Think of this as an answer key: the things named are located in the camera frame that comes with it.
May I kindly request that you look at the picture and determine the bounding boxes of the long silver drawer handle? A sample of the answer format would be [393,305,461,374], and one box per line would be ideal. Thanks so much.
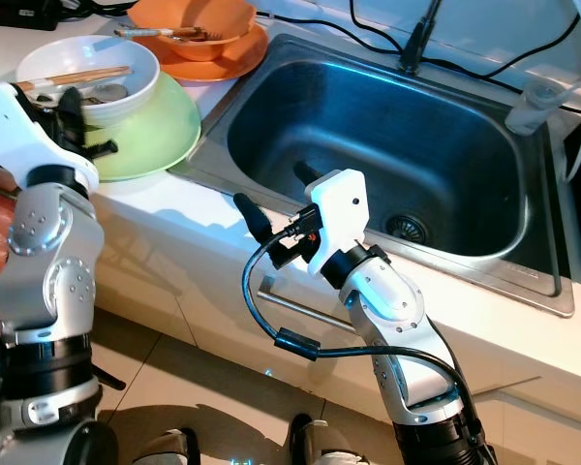
[257,276,340,335]

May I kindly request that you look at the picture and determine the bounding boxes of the light green plate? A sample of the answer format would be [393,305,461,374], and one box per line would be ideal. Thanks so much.
[92,73,202,183]

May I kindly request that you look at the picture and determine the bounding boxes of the brown handled utensil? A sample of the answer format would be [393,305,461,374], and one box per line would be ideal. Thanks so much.
[114,26,214,44]

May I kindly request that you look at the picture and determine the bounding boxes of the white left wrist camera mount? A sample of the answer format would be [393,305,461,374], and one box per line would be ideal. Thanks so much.
[0,82,100,192]

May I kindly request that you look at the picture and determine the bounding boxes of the black power strip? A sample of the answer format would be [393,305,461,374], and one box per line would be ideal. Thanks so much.
[0,0,127,30]

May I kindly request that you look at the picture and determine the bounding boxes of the clear glass cup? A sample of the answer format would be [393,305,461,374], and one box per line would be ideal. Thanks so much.
[505,77,567,135]

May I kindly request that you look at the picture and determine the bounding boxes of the sink drain strainer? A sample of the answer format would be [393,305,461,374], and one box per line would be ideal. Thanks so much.
[385,213,430,245]

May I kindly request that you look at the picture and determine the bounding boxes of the stainless steel sink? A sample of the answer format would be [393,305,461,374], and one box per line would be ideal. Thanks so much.
[189,34,577,319]

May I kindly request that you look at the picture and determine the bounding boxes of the orange plate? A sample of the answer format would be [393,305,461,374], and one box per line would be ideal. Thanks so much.
[150,24,270,82]

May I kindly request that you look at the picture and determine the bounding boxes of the metal spoon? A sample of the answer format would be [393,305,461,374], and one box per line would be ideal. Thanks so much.
[87,83,132,106]

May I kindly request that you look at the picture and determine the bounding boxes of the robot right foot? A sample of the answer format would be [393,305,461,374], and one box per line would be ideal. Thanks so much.
[289,415,369,465]

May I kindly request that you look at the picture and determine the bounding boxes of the white ribbed bowl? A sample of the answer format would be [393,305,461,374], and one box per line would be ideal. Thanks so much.
[15,35,162,127]

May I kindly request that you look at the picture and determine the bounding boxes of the wooden chopstick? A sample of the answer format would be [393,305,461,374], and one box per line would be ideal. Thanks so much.
[24,65,134,90]
[39,71,134,94]

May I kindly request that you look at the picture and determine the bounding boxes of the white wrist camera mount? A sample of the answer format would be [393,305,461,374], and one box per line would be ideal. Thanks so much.
[0,82,100,192]
[305,169,369,277]

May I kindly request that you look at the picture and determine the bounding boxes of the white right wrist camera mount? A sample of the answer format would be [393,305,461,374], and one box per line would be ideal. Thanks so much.
[305,169,369,277]

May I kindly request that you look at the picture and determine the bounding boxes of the white sink cabinet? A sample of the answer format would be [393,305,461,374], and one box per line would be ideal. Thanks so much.
[0,145,581,465]

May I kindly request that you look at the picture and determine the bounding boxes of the black power cable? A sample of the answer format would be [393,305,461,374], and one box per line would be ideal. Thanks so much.
[257,10,403,54]
[441,10,581,78]

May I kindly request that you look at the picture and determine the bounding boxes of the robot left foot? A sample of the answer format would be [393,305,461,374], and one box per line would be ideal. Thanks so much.
[131,426,199,465]

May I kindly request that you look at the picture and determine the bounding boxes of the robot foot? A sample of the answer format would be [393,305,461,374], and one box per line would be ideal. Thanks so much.
[289,415,369,465]
[131,426,199,465]

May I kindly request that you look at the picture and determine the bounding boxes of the black faucet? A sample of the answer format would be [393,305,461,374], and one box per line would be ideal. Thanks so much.
[399,0,444,74]

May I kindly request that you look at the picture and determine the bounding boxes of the orange bowl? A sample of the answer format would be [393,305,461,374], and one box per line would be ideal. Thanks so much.
[126,0,258,61]

